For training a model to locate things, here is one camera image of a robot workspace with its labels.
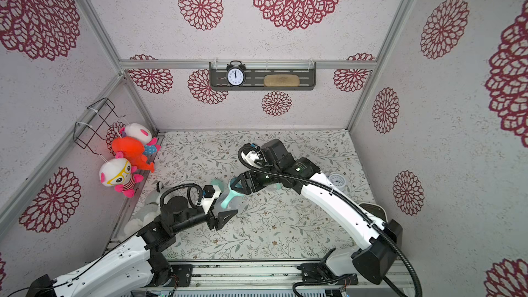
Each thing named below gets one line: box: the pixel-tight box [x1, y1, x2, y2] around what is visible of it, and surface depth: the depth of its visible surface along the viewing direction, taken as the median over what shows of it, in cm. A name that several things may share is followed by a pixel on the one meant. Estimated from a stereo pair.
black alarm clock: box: [226, 59, 247, 88], surface depth 92 cm
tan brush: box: [263, 74, 301, 88], surface depth 93 cm
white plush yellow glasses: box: [99, 151, 144, 198], surface depth 83 cm
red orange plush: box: [111, 136, 155, 174], surface depth 91 cm
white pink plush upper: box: [125, 122, 152, 146], surface depth 96 cm
